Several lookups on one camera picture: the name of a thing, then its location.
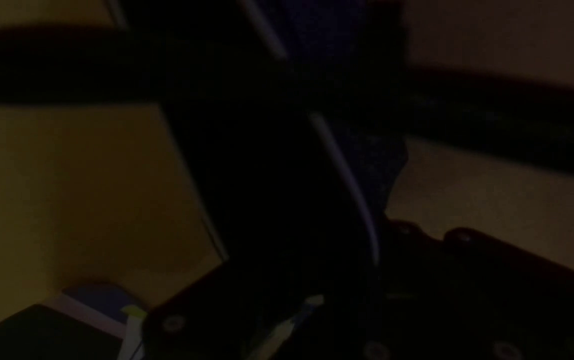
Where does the white patterned pack blue cap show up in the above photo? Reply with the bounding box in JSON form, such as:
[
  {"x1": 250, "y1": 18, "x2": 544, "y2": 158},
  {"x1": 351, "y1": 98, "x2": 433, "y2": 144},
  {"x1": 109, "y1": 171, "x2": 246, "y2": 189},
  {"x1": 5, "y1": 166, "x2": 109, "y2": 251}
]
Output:
[{"x1": 44, "y1": 277, "x2": 145, "y2": 335}]

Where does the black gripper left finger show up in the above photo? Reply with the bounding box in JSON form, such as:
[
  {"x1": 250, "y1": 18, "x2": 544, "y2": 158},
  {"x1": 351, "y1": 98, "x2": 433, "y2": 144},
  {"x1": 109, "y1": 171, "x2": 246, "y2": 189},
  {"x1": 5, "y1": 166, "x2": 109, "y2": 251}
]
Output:
[{"x1": 140, "y1": 260, "x2": 315, "y2": 360}]

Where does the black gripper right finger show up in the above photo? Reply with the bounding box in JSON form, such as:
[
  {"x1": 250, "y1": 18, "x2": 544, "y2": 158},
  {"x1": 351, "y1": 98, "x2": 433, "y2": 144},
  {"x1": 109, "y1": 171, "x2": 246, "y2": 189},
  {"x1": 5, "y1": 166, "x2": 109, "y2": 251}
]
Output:
[{"x1": 363, "y1": 217, "x2": 574, "y2": 360}]

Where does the dark blue bag white piping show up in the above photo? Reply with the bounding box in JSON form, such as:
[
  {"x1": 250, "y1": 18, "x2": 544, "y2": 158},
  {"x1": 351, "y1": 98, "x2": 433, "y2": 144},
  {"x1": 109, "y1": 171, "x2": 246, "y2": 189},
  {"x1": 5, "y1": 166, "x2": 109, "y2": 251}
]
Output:
[{"x1": 107, "y1": 0, "x2": 411, "y2": 316}]

